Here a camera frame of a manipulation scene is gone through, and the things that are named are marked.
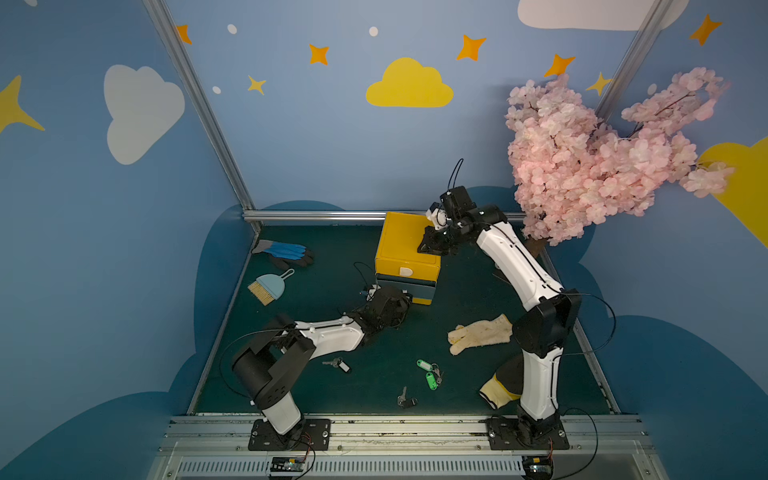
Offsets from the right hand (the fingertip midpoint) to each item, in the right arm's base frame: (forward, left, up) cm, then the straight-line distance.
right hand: (424, 248), depth 85 cm
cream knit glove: (-15, -22, -21) cm, 34 cm away
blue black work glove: (+11, +51, -21) cm, 56 cm away
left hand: (-9, +1, -10) cm, 13 cm away
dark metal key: (-36, +4, -22) cm, 43 cm away
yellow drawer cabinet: (-5, +7, 0) cm, 9 cm away
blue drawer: (-7, +2, -10) cm, 12 cm away
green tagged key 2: (-30, -4, -23) cm, 38 cm away
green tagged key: (-26, -3, -22) cm, 35 cm away
